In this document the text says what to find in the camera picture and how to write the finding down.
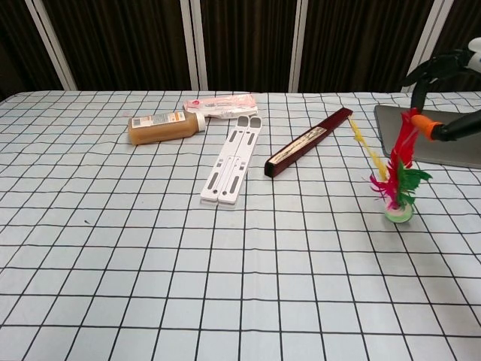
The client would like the brown juice bottle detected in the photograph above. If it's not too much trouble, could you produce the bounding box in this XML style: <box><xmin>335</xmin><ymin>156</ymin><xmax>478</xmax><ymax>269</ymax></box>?
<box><xmin>127</xmin><ymin>111</ymin><xmax>207</xmax><ymax>146</ymax></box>

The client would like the white folding laptop stand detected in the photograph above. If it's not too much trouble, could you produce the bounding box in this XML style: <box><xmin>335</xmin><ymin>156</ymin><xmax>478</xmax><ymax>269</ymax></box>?
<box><xmin>200</xmin><ymin>115</ymin><xmax>263</xmax><ymax>206</ymax></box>

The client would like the white framed dark partition screen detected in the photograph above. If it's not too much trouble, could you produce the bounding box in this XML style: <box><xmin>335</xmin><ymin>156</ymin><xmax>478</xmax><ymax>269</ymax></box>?
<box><xmin>0</xmin><ymin>0</ymin><xmax>481</xmax><ymax>102</ymax></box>

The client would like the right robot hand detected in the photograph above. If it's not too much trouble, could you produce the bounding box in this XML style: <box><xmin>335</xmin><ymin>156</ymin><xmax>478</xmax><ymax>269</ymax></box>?
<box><xmin>401</xmin><ymin>35</ymin><xmax>481</xmax><ymax>143</ymax></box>

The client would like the dark red folding fan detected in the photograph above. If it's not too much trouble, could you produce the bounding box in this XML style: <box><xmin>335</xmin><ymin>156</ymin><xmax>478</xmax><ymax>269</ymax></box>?
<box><xmin>264</xmin><ymin>107</ymin><xmax>353</xmax><ymax>179</ymax></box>

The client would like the white checked tablecloth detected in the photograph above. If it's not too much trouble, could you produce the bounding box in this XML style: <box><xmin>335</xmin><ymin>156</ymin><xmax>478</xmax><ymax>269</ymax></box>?
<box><xmin>0</xmin><ymin>89</ymin><xmax>481</xmax><ymax>361</ymax></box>

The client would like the grey apple laptop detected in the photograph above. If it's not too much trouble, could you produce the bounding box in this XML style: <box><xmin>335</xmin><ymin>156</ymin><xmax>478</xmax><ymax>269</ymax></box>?
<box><xmin>374</xmin><ymin>104</ymin><xmax>481</xmax><ymax>169</ymax></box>

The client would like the colourful feather shuttlecock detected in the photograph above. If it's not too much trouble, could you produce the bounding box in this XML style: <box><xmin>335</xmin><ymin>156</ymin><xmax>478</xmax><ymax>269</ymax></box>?
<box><xmin>348</xmin><ymin>107</ymin><xmax>434</xmax><ymax>224</ymax></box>

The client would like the pink white plastic packet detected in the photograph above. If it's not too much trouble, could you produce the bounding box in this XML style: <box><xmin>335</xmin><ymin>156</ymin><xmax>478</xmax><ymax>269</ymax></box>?
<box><xmin>182</xmin><ymin>93</ymin><xmax>259</xmax><ymax>120</ymax></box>

